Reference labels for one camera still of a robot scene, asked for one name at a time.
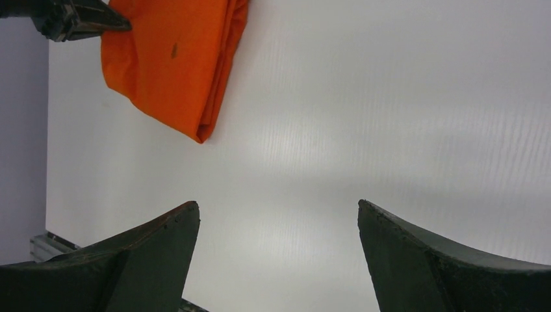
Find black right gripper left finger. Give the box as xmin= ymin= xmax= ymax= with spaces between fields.
xmin=1 ymin=201 xmax=200 ymax=311

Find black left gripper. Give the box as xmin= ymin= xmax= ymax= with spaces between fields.
xmin=1 ymin=0 xmax=132 ymax=42

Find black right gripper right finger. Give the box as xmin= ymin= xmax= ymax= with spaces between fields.
xmin=357 ymin=200 xmax=550 ymax=311

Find orange t shirt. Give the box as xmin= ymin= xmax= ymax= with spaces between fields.
xmin=101 ymin=0 xmax=249 ymax=144

